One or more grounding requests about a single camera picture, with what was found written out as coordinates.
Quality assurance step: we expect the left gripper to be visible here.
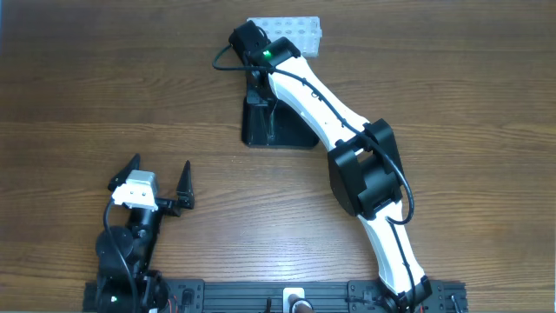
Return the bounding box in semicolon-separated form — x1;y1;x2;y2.
107;153;195;218

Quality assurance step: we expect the black tray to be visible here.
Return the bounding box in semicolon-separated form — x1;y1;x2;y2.
241;97;321;150

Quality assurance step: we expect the white test tube rack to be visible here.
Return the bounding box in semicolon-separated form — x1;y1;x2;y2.
246;16;324;59

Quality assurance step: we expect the clear test tube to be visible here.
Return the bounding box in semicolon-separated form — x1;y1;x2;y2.
265;97;280;145

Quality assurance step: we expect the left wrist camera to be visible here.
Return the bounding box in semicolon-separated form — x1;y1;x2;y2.
111;170;160;212

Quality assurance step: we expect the mounting rail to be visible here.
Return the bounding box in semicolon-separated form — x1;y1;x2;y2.
82;279;469;313

